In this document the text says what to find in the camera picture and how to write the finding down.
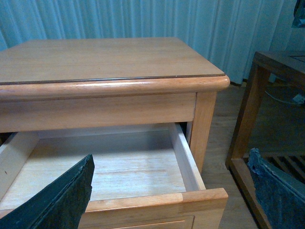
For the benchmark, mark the light blue curtain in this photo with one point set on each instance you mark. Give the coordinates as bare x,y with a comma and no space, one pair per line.
226,32

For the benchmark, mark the wooden drawer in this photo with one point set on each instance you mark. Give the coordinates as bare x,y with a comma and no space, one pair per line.
145,176

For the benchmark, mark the light wooden nightstand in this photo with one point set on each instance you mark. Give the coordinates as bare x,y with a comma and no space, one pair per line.
64,84

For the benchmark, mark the dark wooden side table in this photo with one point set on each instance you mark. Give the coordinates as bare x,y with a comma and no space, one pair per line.
287,65

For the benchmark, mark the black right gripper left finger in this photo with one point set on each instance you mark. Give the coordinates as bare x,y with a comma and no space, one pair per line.
60,205

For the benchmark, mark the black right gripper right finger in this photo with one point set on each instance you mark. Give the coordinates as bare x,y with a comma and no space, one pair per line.
281,196

